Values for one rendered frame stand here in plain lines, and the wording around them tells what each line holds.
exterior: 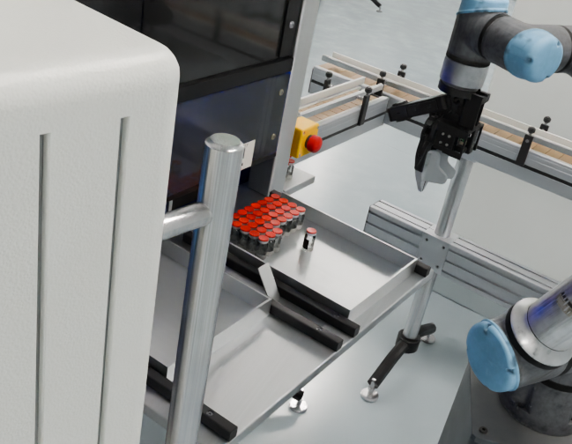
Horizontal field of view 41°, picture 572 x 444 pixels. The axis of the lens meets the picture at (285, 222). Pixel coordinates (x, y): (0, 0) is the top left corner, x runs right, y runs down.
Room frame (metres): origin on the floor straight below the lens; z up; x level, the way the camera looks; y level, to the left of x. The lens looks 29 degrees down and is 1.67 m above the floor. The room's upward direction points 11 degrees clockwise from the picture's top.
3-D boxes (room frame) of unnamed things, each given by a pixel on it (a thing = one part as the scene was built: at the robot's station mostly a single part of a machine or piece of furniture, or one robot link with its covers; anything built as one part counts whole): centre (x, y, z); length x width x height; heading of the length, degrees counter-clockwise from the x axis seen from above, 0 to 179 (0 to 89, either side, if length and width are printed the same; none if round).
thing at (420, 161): (1.26, -0.22, 1.18); 0.05 x 0.02 x 0.09; 150
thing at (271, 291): (1.11, -0.04, 0.91); 0.14 x 0.03 x 0.06; 59
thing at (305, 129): (1.63, 0.01, 1.00); 0.08 x 0.07 x 0.07; 60
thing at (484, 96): (1.27, -0.25, 1.24); 0.09 x 0.08 x 0.12; 60
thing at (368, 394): (2.15, -0.50, 0.07); 0.50 x 0.08 x 0.14; 150
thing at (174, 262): (1.06, 0.21, 0.90); 0.34 x 0.26 x 0.04; 60
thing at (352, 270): (1.30, -0.06, 0.90); 0.34 x 0.26 x 0.04; 59
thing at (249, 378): (1.17, 0.06, 0.87); 0.70 x 0.48 x 0.02; 150
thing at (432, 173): (1.25, -0.24, 1.13); 0.06 x 0.03 x 0.09; 60
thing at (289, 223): (1.34, 0.01, 0.91); 0.18 x 0.02 x 0.05; 149
